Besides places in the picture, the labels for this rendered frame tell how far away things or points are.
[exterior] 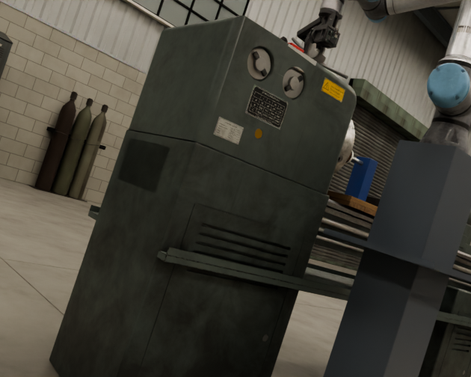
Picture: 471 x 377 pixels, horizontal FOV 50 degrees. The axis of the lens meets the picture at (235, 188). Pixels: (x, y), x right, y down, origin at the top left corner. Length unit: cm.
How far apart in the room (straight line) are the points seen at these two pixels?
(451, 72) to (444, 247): 53
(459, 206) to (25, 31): 735
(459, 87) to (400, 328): 72
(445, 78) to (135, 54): 789
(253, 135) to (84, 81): 724
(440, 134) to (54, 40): 733
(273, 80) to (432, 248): 70
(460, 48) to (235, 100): 69
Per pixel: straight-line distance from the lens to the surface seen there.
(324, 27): 187
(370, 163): 232
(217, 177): 150
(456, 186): 168
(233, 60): 151
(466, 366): 307
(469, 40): 171
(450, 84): 163
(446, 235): 170
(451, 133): 174
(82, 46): 870
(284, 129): 164
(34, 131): 844
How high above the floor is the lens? 73
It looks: 2 degrees up
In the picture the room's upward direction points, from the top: 18 degrees clockwise
